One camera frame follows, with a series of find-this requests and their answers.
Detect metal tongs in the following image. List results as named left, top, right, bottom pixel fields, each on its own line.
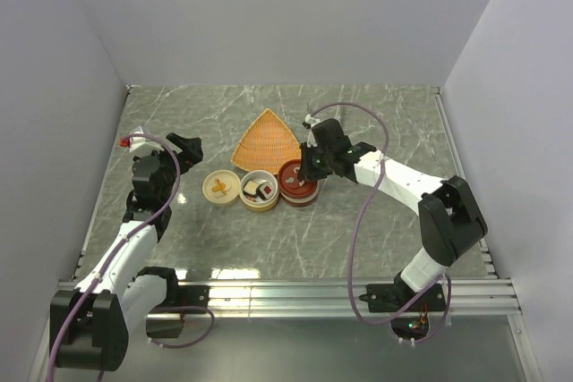
left=307, top=102, right=345, bottom=123

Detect cream lid with orange handle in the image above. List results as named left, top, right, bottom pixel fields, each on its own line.
left=201, top=170, right=240, bottom=207

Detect red lid with white handle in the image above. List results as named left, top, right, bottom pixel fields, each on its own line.
left=278, top=159, right=319, bottom=195

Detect sushi roll green centre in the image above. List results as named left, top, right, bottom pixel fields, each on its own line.
left=243, top=180, right=260, bottom=196

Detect sushi roll red centre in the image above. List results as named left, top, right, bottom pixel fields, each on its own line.
left=256, top=181, right=274, bottom=200

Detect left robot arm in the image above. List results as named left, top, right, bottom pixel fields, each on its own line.
left=47, top=129, right=203, bottom=380

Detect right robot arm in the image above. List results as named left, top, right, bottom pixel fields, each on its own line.
left=298, top=115, right=488, bottom=310

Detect red bowl silver inside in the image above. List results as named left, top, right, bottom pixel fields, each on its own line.
left=280, top=186, right=319, bottom=208

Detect woven bamboo tray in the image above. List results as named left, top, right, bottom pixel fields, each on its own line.
left=230, top=108, right=300, bottom=175

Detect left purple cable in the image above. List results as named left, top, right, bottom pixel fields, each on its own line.
left=47, top=133, right=216, bottom=382

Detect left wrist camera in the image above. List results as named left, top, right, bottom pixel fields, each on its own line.
left=119, top=126, right=153, bottom=157

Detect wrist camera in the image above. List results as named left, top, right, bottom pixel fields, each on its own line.
left=303, top=114, right=321, bottom=130
left=119, top=126, right=153, bottom=157

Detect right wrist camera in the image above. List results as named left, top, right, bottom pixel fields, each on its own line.
left=303, top=114, right=321, bottom=130

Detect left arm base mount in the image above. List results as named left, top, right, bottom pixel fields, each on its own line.
left=145, top=284, right=210, bottom=340

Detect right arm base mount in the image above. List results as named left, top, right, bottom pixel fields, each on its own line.
left=359, top=280, right=452, bottom=346

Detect aluminium front rail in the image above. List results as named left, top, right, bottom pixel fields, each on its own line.
left=48, top=278, right=523, bottom=318

